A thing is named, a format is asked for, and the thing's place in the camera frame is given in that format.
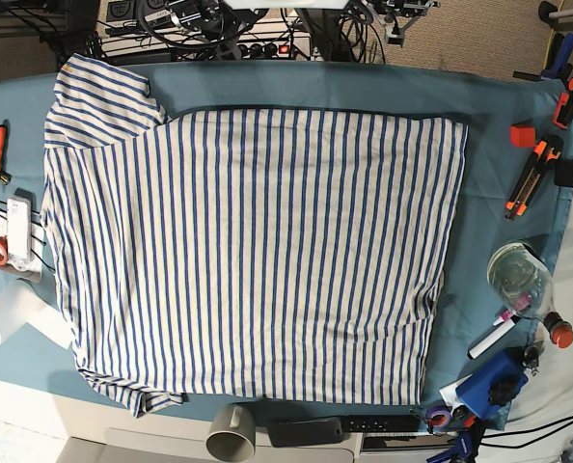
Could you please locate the blue white striped T-shirt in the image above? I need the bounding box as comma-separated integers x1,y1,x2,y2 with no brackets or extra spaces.
41,55,469,417

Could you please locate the black power strip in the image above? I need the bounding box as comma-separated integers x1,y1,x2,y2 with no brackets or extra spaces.
175,42,311,62

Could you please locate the black smartphone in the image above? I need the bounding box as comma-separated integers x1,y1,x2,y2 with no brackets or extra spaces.
266,417,344,448

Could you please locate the grey ceramic mug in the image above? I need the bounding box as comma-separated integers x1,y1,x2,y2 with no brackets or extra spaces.
205,404,257,462

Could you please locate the white marker pen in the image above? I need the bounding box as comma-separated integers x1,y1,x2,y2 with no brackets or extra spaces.
467,310,520,360

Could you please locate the clear bottle red cap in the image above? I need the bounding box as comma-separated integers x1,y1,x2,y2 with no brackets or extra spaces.
487,241,573,348

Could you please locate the purple tape roll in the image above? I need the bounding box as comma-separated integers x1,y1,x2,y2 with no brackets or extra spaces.
425,405,452,431

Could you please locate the red cube block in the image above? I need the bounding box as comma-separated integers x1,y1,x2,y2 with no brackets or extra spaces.
510,123,536,149

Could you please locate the teal table cloth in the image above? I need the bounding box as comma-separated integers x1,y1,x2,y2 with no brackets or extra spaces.
0,61,573,423

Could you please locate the blue box with knob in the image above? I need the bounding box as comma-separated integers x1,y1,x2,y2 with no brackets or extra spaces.
456,347,529,421

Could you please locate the white blister pack box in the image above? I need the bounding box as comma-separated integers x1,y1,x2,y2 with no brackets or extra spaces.
7,196,32,265

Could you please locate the orange black utility knife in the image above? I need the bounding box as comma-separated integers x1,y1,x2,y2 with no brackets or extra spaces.
505,135,564,221

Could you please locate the white paper roll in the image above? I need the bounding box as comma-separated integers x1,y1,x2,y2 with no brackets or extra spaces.
0,280,73,350

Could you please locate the blue clamp bottom edge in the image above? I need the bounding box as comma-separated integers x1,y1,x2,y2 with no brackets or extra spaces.
426,431,482,463

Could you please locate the black square block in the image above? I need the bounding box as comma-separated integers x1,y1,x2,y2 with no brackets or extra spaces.
554,159,573,189

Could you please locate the orange black clamp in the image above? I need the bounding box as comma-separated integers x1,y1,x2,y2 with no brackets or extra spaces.
553,77,573,129

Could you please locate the blue spring clamp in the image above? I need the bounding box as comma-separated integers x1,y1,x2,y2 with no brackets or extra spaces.
512,33,573,82

